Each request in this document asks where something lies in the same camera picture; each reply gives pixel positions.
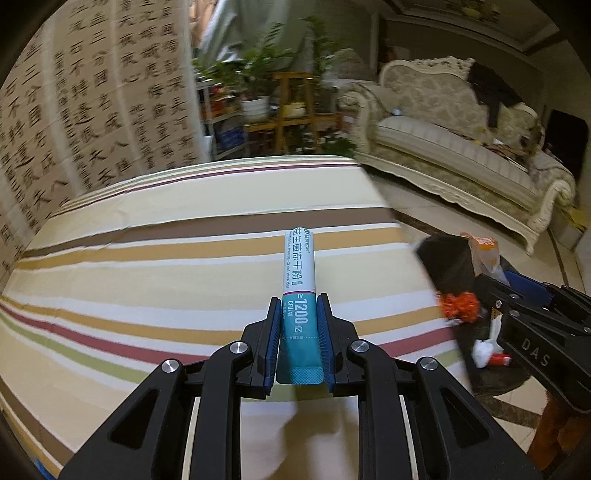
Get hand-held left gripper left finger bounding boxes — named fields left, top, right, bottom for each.
left=58, top=295, right=283, bottom=480

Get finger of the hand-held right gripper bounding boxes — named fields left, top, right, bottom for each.
left=475, top=274, right=591, bottom=337
left=503, top=270, right=591, bottom=319

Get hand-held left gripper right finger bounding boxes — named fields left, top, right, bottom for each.
left=316, top=293, right=543, bottom=480

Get teal and white sachet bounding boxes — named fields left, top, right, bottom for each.
left=276, top=226, right=324, bottom=385

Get black trash bag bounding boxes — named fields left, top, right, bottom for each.
left=413, top=234, right=550, bottom=398

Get person's right forearm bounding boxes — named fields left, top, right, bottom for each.
left=526, top=390, right=578, bottom=467

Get red plastic bag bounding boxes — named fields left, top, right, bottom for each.
left=438, top=292, right=481, bottom=324

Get clear wrapper orange label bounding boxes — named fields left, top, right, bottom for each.
left=466, top=233, right=502, bottom=278

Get white crumpled tissue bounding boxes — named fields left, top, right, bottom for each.
left=471, top=339, right=497, bottom=368

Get paper clutter pile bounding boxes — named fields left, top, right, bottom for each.
left=462, top=129, right=532, bottom=160

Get striped tablecloth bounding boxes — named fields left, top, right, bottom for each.
left=0, top=155, right=476, bottom=480

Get ornate cream sofa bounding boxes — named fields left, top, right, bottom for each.
left=339, top=56, right=578, bottom=254

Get black garment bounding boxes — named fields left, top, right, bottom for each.
left=466, top=62, right=518, bottom=127

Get low green plant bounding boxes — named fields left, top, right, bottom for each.
left=321, top=136, right=358, bottom=160

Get metal storage shelf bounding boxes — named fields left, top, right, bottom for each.
left=196, top=78, right=247, bottom=162

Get green plant in white pot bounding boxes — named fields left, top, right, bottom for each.
left=194, top=23, right=287, bottom=123

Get wooden plant stand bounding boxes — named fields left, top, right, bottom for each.
left=242, top=71, right=342, bottom=155

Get ceiling chandelier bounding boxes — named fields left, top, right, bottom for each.
left=443, top=0, right=495, bottom=21

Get tall green leafy plant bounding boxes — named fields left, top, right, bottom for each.
left=300, top=16, right=342, bottom=79

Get grey green hanging cloth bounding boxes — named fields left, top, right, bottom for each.
left=196, top=0, right=324, bottom=65

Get calligraphy wall hangings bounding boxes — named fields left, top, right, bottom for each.
left=0, top=0, right=208, bottom=287

